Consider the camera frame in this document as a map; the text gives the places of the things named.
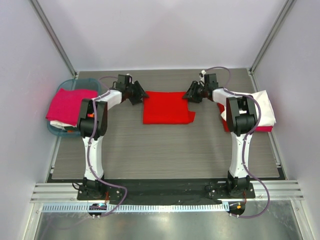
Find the folded red t-shirt in stack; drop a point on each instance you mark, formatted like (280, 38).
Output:
(222, 110)

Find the right aluminium frame post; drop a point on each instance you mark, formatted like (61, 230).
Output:
(280, 19)

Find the red t-shirt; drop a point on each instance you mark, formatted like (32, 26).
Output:
(166, 108)
(222, 110)

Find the slotted cable duct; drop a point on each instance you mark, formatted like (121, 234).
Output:
(100, 208)

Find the left aluminium frame post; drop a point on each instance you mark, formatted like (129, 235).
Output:
(53, 36)

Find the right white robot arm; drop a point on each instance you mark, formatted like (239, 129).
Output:
(242, 118)

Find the folded magenta t-shirt in stack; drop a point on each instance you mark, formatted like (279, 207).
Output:
(265, 129)

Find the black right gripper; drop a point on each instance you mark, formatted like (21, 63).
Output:
(197, 91)

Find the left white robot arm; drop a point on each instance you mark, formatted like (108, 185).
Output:
(92, 124)

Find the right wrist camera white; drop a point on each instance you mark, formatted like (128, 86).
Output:
(202, 74)

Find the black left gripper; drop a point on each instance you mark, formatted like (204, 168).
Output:
(133, 92)

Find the aluminium frame post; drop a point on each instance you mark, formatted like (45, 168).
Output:
(280, 19)
(53, 36)

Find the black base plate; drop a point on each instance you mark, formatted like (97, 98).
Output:
(164, 192)

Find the teal plastic laundry basket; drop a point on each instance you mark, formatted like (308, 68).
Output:
(70, 85)

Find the folded white t-shirt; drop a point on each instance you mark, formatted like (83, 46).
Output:
(268, 117)

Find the folded pink t-shirt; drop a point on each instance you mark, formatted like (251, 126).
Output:
(66, 104)

